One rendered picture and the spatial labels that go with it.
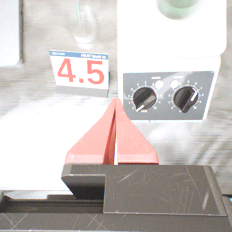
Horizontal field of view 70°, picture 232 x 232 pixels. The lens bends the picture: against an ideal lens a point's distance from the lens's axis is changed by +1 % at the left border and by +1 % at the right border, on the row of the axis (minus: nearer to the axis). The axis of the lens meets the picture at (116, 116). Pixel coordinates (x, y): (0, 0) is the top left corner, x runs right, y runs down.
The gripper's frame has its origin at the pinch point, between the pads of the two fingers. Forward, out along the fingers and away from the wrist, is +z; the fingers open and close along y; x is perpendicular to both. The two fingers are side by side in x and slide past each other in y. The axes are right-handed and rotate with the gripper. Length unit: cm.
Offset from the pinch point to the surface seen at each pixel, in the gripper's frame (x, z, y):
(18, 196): 101, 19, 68
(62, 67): 3.8, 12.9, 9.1
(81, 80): 6.0, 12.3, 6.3
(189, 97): 4.1, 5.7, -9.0
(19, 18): -0.7, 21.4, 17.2
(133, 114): 7.9, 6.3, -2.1
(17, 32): 0.8, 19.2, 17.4
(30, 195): 101, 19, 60
